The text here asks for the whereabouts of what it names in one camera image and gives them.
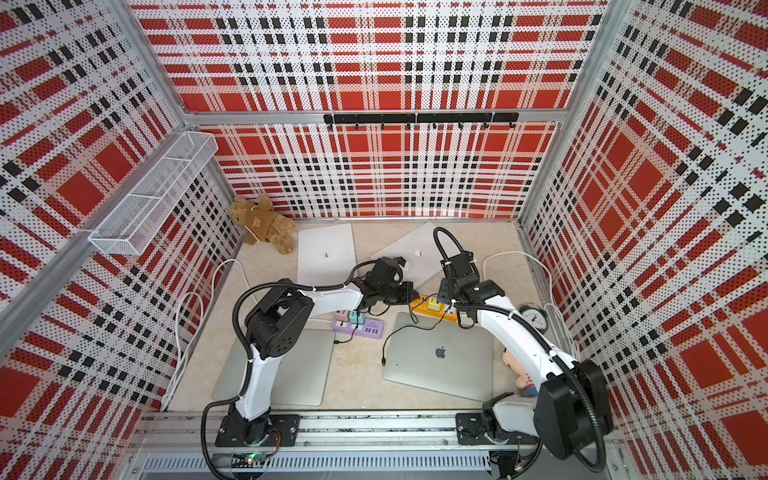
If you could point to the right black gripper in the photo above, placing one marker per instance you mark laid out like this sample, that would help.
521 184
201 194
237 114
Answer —
442 295

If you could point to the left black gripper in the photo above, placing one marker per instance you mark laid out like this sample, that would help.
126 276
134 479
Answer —
408 289

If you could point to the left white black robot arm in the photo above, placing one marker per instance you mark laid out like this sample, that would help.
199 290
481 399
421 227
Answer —
268 320

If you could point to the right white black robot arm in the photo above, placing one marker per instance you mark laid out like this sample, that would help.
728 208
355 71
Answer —
571 415

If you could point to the yellow charger adapter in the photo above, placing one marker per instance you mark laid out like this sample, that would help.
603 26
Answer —
433 304

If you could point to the teal charger on purple strip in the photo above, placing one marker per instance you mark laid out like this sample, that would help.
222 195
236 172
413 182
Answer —
356 317

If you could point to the white laptop back right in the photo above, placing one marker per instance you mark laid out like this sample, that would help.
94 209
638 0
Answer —
420 253

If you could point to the white laptop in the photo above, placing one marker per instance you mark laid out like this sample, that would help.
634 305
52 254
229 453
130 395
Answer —
325 255
420 253

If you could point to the white laptop back left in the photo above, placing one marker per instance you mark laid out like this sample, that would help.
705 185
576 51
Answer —
325 255

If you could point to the silver apple laptop front right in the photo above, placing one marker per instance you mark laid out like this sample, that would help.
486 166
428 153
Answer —
439 356

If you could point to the silver laptop front left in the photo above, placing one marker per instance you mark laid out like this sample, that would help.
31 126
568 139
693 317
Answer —
301 376

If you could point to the orange power strip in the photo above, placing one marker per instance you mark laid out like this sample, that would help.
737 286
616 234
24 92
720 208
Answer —
418 307

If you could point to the purple power strip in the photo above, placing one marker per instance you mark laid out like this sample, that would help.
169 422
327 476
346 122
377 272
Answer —
370 328

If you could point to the teal alarm clock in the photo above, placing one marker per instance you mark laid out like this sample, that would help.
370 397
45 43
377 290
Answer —
535 316

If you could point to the cartoon boy plush doll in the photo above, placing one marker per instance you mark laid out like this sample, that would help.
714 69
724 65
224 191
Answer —
523 381

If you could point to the brown teddy bear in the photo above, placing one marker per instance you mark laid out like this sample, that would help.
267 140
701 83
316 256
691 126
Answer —
262 224

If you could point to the black hook rail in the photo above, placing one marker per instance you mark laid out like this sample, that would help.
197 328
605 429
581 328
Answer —
421 118

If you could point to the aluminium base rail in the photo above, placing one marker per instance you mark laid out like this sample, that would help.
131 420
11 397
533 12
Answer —
340 444

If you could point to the white wire mesh shelf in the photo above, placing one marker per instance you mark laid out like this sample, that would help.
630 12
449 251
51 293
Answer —
133 223

